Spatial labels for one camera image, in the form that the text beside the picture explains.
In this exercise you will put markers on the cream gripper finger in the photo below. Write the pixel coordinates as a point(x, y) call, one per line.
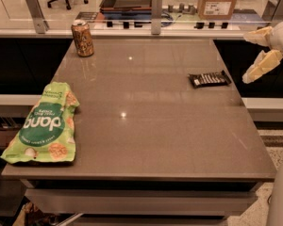
point(264, 63)
point(260, 36)

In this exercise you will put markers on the black rxbar chocolate bar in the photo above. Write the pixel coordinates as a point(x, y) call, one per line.
point(203, 80)

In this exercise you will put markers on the orange soda can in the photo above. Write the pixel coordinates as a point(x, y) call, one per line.
point(83, 38)

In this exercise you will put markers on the cardboard box with label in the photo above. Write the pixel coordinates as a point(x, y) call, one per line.
point(215, 9)

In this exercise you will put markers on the green dang chips bag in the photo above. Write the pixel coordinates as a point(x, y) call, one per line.
point(48, 134)

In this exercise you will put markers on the glass barrier panel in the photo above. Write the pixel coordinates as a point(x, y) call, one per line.
point(178, 18)

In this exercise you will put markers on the middle metal glass bracket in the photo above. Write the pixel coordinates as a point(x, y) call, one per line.
point(156, 10)

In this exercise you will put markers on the left metal glass bracket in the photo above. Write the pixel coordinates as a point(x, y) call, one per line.
point(40, 24)

